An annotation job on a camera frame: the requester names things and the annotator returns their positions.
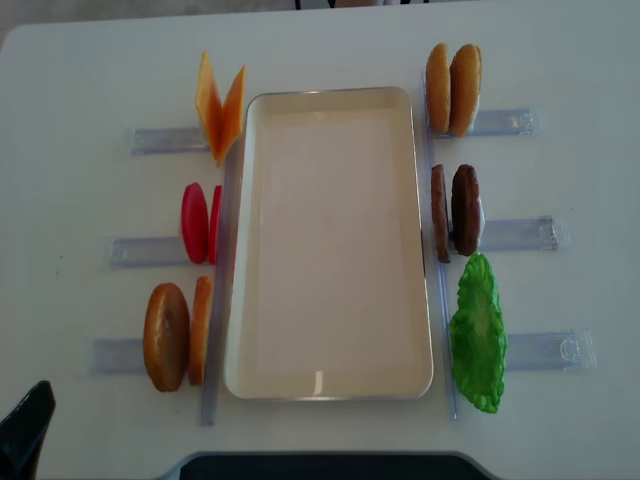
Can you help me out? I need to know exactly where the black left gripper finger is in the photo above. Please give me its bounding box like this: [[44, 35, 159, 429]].
[[0, 380, 56, 479]]

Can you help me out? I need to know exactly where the bread slice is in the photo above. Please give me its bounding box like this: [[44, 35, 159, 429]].
[[188, 276, 214, 385], [143, 283, 190, 392]]

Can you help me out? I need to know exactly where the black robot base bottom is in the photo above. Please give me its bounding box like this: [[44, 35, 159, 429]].
[[180, 453, 488, 479]]

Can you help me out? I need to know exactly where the red tomato slice left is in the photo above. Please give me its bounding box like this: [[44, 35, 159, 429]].
[[181, 182, 209, 264]]

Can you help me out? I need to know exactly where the red tomato slice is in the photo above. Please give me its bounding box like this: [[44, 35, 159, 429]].
[[181, 182, 209, 264], [208, 185, 224, 265]]

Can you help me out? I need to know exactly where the red tomato slice right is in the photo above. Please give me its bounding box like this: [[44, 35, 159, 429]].
[[208, 185, 224, 265]]

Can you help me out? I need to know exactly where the orange cheese slice right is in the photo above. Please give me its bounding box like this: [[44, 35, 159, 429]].
[[214, 66, 246, 167]]

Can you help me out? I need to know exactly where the orange cheese slice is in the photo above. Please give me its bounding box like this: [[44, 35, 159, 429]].
[[195, 51, 222, 156], [214, 66, 246, 167]]

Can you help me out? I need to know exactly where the orange cheese slice left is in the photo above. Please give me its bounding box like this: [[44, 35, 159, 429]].
[[195, 51, 222, 156]]

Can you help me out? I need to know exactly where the green lettuce leaf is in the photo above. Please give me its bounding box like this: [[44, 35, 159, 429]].
[[449, 252, 508, 414]]

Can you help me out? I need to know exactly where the thin brown meat patty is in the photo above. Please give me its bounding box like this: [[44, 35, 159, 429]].
[[431, 164, 450, 263]]

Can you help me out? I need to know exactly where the thick dark meat patty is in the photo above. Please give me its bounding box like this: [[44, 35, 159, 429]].
[[450, 164, 481, 256]]

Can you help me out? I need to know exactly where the clear left food rack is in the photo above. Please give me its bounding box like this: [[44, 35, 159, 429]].
[[89, 127, 245, 426]]

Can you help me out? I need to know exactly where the clear food rack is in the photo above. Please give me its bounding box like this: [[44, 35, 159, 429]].
[[89, 127, 245, 426], [418, 69, 597, 421]]

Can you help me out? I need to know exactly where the cream rectangular tray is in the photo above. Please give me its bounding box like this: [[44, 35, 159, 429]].
[[224, 87, 433, 400]]

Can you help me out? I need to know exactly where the bun slice upper left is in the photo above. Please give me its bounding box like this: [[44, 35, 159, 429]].
[[425, 43, 451, 134]]

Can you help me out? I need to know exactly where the bun slice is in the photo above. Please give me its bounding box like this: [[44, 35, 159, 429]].
[[425, 43, 451, 134], [449, 44, 482, 137]]

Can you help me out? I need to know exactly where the clear right food rack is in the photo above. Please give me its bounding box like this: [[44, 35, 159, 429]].
[[418, 69, 597, 421]]

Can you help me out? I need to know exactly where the bun slice upper right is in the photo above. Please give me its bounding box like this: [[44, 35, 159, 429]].
[[449, 44, 482, 137]]

